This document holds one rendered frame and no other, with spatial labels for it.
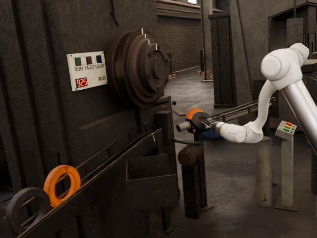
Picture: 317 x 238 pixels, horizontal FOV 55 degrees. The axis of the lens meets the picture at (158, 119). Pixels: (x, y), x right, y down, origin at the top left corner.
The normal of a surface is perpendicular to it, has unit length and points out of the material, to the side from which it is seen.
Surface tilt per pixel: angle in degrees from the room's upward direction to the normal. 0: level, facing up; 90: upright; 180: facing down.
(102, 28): 90
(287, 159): 90
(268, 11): 90
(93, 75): 90
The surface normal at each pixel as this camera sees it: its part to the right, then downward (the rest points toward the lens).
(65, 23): 0.87, 0.03
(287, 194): -0.48, 0.24
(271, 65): -0.72, 0.13
